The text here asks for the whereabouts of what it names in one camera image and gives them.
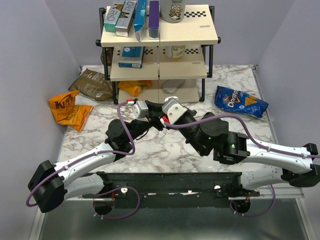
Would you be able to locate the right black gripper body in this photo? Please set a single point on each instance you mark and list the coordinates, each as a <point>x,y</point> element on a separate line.
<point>190,119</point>

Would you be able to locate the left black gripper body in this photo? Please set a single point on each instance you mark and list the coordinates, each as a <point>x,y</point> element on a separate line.
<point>155,122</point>

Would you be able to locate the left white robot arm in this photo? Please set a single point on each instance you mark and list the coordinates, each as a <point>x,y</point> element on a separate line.
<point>51,184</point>

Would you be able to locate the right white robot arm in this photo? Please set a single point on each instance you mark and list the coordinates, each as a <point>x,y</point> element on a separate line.
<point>227,137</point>

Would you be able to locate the orange snack bag on shelf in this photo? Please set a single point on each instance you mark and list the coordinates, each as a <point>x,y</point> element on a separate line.
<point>135,87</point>

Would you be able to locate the grey silver pouch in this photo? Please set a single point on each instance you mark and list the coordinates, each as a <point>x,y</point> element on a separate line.
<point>171,86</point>

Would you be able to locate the blue Doritos bag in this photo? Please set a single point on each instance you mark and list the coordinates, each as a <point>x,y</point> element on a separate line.
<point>239,102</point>

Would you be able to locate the beige three-tier shelf rack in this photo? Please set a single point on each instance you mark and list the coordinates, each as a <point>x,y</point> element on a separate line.
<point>196,31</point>

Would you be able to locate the blue razor box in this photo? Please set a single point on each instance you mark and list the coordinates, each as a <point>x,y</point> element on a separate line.
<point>131,57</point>

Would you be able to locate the brown snack bag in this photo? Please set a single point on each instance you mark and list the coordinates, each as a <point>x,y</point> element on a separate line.
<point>93,84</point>

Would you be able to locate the brown item behind shelf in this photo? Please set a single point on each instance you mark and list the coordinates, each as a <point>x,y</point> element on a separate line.
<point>106,56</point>

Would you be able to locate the silver Rio box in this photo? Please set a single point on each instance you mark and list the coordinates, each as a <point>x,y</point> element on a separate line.
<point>125,19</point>

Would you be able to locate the orange Kettle chips bag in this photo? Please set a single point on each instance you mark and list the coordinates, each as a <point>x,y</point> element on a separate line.
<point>66,112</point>

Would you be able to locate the blue tall box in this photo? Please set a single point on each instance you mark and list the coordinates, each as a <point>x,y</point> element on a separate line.
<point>140,20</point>

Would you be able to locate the teal Rio box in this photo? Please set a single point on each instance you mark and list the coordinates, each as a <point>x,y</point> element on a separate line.
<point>113,15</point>

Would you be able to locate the white cartoon mug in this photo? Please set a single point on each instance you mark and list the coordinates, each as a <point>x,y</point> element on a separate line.
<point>172,11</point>

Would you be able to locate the purple box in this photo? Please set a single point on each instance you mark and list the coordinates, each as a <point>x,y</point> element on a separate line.
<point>154,20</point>

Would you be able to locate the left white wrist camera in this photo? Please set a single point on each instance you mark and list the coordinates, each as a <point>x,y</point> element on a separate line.
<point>140,109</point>

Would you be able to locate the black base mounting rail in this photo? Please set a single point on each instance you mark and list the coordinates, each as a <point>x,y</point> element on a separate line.
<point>168,190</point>

